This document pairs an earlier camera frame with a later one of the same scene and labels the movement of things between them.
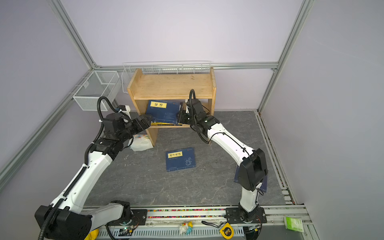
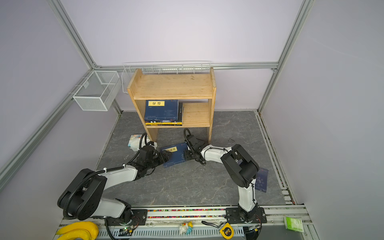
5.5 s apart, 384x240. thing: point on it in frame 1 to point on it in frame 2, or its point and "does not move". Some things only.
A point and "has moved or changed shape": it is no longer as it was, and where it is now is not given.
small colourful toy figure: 186,228 does not move
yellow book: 166,124 does not move
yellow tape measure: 227,231 does not move
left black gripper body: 130,129 to 154,162
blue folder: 164,111 does not move
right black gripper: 182,118 to 186,155
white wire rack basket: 165,66 does not move
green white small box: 294,224 does not move
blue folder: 180,159 has moved or changed shape
